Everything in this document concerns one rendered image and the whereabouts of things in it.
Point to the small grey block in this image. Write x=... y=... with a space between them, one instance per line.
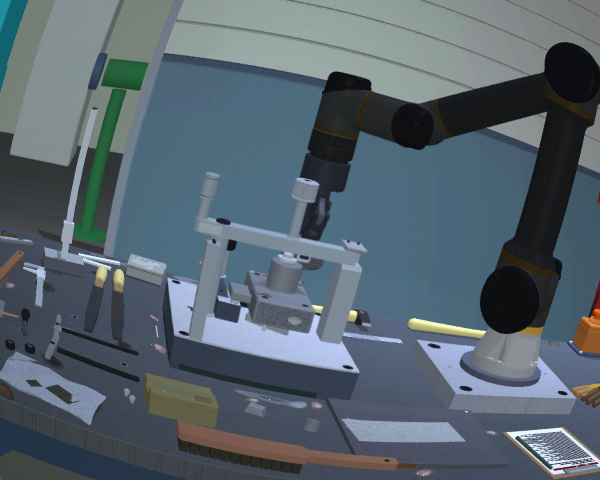
x=254 y=409

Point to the white rod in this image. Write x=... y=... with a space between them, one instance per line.
x=100 y=259

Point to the white height gauge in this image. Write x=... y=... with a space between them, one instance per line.
x=77 y=180

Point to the wooden bench brush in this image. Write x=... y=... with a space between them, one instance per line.
x=230 y=445

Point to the printed sheet on clipboard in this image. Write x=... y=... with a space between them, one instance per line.
x=555 y=450

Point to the green stand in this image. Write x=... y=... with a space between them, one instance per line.
x=107 y=140

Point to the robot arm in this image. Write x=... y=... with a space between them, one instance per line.
x=550 y=175

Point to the dark grey mat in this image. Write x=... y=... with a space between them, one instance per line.
x=420 y=452

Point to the dark grey support block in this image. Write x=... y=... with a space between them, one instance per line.
x=226 y=310

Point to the brown wooden bar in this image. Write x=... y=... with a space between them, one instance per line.
x=7 y=270

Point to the small black knob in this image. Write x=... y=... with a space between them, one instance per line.
x=10 y=344
x=30 y=347

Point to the grey knurled clamp screw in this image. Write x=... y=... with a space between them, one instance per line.
x=305 y=190

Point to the steel rule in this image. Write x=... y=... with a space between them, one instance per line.
x=375 y=338

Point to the grey pump-cover casting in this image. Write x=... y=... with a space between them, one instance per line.
x=280 y=312

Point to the light grey fork post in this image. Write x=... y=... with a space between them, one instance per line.
x=337 y=300

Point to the black rod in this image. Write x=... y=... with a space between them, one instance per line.
x=100 y=340
x=95 y=364

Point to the grey square mounting plate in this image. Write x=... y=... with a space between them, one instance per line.
x=440 y=375

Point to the olive box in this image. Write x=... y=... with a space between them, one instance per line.
x=180 y=400

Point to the light grey box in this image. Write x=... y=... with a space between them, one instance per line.
x=146 y=267

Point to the grey paper sheet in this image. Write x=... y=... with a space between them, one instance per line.
x=405 y=430

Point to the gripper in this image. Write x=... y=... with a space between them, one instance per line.
x=330 y=172

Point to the light grey pivot post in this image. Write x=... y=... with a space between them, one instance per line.
x=205 y=290

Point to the blue grey wall disc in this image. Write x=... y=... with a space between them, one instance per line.
x=98 y=71

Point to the orange oil can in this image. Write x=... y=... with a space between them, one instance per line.
x=591 y=335

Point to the white square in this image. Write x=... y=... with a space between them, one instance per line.
x=39 y=285

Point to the grey knurled pivot screw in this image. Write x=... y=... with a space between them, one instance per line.
x=210 y=185

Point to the white cloth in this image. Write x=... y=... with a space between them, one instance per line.
x=25 y=372

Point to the grey fixture base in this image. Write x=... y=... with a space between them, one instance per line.
x=260 y=360

